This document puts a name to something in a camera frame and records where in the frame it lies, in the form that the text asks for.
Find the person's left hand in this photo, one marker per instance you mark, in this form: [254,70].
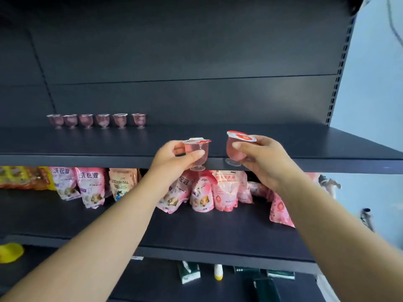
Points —
[167,165]

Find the white shelf label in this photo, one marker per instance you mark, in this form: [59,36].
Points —
[137,258]

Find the row of pink jelly cups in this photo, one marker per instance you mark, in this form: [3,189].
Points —
[104,120]

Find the person's left forearm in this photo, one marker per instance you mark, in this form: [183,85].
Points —
[94,242]

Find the black shelf back panel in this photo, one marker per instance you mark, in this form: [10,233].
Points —
[189,53]

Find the pink footed jelly cup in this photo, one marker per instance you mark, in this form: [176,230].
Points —
[234,154]
[196,147]

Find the yellow plastic object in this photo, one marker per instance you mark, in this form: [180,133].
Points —
[10,253]

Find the orange snack pouch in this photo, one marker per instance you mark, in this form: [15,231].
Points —
[121,185]

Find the black shelf board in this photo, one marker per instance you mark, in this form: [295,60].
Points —
[94,143]
[151,283]
[220,235]

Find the white grey object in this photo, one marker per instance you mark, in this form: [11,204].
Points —
[327,182]

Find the person's right thumb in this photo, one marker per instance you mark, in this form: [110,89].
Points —
[247,148]

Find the person's right hand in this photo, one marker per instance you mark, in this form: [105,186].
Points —
[270,163]

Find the white tube with yellow cap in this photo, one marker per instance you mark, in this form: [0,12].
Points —
[218,272]

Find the yellow snack packets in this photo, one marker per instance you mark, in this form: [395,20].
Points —
[23,177]

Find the person's right forearm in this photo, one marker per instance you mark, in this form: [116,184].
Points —
[340,248]

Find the black slotted shelf upright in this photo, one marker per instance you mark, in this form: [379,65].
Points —
[341,65]

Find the person's left thumb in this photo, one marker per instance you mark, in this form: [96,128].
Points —
[192,157]

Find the green white tissue pack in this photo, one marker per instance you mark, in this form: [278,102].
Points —
[189,272]
[280,274]

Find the row of pink refill pouches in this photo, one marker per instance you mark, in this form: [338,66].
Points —
[201,194]

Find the dark green box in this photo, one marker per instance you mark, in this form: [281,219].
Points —
[247,270]
[267,290]

